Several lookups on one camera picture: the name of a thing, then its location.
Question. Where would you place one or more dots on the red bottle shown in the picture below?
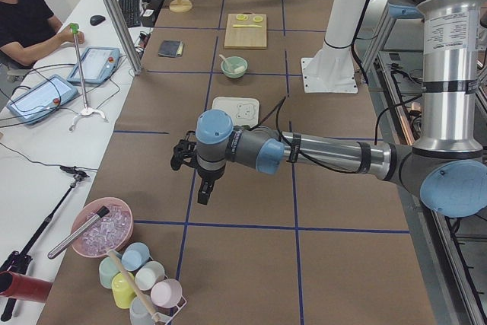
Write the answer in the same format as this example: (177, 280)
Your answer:
(22, 287)

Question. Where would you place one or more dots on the yellow cup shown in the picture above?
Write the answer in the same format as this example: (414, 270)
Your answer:
(123, 294)

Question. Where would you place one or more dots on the blue teach pendant near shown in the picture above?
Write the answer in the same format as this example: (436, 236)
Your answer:
(42, 100)

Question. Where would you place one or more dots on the metal rod stand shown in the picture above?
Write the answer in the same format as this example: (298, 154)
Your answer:
(87, 109)

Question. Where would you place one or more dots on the black keyboard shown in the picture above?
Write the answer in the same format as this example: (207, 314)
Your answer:
(131, 12)

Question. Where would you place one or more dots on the light blue cup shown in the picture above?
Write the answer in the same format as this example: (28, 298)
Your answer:
(135, 256)

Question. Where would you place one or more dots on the green cup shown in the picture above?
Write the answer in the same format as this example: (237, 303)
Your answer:
(107, 271)

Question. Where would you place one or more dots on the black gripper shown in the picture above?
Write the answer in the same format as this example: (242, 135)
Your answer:
(208, 175)

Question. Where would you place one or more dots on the blue teach pendant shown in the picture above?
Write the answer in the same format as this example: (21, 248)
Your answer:
(42, 100)
(99, 63)

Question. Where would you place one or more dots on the yellow sponge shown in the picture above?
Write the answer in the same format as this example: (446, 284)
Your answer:
(180, 49)

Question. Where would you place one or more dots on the grey folded cloth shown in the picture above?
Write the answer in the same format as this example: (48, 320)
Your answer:
(168, 48)

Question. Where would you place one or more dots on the wooden stick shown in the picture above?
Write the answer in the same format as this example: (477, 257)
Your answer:
(155, 316)

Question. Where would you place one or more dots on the steel tube in bowl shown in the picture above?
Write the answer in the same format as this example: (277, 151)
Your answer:
(64, 244)

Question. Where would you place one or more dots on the black tripod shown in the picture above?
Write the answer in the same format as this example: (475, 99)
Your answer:
(19, 261)

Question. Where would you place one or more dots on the cream bear tray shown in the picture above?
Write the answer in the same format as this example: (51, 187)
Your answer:
(243, 111)

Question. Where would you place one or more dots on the lemon slice upper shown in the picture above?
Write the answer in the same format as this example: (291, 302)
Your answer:
(242, 17)

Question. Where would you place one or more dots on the bamboo cutting board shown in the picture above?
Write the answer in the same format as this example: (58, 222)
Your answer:
(245, 38)

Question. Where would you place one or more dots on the white cup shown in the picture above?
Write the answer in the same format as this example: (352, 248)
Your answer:
(150, 274)

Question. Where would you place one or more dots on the black computer mouse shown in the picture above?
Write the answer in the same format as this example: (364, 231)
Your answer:
(96, 19)

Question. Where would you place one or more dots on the person in black shirt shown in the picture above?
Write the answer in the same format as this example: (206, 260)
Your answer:
(30, 31)

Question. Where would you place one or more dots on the aluminium frame post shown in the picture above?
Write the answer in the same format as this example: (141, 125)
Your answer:
(122, 31)

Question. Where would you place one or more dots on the light green bowl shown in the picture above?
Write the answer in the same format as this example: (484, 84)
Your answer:
(235, 62)

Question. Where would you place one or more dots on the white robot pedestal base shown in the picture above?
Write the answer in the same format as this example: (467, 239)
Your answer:
(331, 70)

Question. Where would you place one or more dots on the pink cup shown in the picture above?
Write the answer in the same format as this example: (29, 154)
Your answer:
(166, 293)

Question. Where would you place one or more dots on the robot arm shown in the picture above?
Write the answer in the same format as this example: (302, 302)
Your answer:
(443, 168)

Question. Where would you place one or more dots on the pink ribbed bowl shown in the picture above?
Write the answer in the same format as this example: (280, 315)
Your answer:
(111, 232)

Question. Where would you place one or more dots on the blue teach pendant far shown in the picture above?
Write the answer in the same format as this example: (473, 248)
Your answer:
(99, 63)

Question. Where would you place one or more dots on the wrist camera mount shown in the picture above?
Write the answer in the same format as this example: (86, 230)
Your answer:
(184, 153)

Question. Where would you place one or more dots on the white ceramic spoon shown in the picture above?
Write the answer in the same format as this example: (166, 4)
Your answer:
(227, 63)

